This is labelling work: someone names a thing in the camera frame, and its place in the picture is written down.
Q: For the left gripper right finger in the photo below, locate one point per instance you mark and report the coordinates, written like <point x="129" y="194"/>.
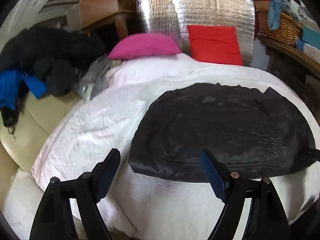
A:
<point x="267" y="218"/>

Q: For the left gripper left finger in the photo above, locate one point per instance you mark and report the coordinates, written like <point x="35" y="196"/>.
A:
<point x="54" y="219"/>

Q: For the black quilted jacket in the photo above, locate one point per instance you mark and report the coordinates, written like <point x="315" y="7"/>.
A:
<point x="257" y="134"/>

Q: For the white bed blanket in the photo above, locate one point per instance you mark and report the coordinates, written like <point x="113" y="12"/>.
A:
<point x="149" y="207"/>

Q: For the wooden side table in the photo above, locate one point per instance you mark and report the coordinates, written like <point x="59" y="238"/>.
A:
<point x="294" y="53"/>

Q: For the tissue pack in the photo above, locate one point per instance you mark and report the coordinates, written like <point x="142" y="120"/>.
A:
<point x="308" y="49"/>

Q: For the beige sofa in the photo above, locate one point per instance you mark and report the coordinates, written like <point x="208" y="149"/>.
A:
<point x="36" y="121"/>

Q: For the teal cardboard box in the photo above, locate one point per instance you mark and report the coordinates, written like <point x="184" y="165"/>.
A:
<point x="311" y="37"/>

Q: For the wicker basket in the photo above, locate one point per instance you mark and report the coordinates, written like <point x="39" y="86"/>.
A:
<point x="287" y="31"/>

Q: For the red pillow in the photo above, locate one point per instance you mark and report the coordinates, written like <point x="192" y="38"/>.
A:
<point x="214" y="44"/>

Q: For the grey garment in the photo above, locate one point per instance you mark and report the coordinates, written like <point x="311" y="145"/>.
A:
<point x="95" y="80"/>

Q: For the blue jacket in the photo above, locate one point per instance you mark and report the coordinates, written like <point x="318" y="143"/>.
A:
<point x="10" y="83"/>

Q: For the blue cloth in basket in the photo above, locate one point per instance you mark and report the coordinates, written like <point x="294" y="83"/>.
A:
<point x="274" y="11"/>

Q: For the black coat pile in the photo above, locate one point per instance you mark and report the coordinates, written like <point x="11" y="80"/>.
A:
<point x="56" y="57"/>

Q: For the pink pillow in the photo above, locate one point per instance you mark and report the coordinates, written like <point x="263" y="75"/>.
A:
<point x="144" y="44"/>

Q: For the silver foil headboard panel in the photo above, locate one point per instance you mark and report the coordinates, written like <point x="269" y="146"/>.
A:
<point x="172" y="17"/>

